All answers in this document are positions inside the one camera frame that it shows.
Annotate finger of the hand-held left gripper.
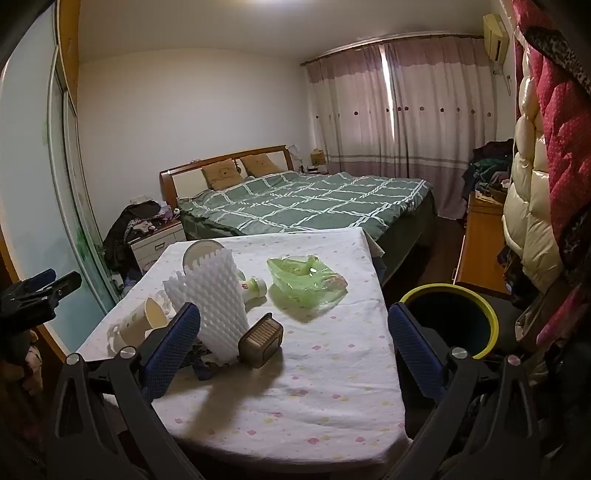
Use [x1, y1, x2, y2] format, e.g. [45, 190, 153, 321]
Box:
[9, 269, 58, 296]
[0, 272, 83, 334]

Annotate wooden bed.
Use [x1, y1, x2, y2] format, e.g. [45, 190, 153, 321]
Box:
[159, 144, 439, 282]

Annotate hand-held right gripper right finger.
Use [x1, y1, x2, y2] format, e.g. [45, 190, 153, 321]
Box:
[387, 302, 555, 480]

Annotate green plastic bag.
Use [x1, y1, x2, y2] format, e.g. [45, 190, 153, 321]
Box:
[267, 255, 348, 311]

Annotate mixed clothes heap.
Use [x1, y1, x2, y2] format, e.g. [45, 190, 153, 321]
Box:
[463, 138, 515, 204]

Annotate low wooden cabinet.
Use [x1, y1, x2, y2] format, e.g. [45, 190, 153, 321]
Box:
[452, 191, 513, 296]

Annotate cream air conditioner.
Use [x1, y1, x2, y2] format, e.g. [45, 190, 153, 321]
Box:
[482, 13, 511, 63]

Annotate red dotted puffer jacket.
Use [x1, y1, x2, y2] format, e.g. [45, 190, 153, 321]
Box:
[512, 0, 591, 259]

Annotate glass sliding wardrobe door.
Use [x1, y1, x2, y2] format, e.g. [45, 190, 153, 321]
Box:
[0, 46, 123, 356]

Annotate white foam packaging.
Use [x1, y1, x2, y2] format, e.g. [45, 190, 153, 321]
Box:
[163, 249, 250, 363]

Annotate brown bear pillow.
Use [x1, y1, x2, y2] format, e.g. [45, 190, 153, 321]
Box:
[239, 154, 284, 177]
[201, 158, 243, 190]

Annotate white spotted tablecloth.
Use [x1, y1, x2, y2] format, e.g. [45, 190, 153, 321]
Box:
[76, 227, 411, 467]

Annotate dark clothes pile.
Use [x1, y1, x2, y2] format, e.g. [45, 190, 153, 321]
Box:
[102, 199, 174, 278]

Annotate brown plastic box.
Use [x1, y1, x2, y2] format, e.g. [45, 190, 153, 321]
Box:
[238, 312, 284, 368]

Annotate white nightstand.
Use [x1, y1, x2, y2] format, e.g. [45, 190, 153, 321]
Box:
[129, 220, 186, 273]

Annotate green checked duvet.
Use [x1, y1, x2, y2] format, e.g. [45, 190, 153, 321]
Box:
[177, 171, 435, 241]

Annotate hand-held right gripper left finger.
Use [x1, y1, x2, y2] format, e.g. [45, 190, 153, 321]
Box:
[46, 302, 208, 480]

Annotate pale pink curtain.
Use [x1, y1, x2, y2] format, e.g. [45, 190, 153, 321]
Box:
[302, 42, 395, 176]
[384, 36, 491, 220]

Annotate paper cup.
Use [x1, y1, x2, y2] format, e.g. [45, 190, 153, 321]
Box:
[108, 296, 176, 349]

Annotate yellow rimmed dark bin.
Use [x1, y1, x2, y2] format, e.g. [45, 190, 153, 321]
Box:
[399, 284, 500, 361]

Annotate white plastic bottle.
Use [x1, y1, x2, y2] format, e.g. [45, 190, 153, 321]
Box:
[238, 276, 269, 305]

